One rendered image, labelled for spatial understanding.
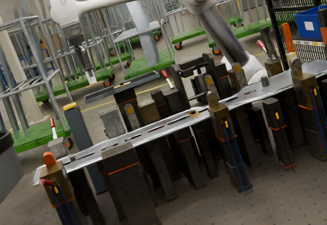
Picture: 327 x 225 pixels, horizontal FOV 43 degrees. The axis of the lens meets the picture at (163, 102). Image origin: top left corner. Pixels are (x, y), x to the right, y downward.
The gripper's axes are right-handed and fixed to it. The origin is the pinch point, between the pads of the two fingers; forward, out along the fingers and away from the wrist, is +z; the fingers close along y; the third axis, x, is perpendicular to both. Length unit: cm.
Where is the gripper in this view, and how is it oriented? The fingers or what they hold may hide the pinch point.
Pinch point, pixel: (90, 76)
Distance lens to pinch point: 200.7
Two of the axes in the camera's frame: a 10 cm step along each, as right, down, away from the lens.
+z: 3.2, 9.2, 2.5
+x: 8.5, -3.9, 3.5
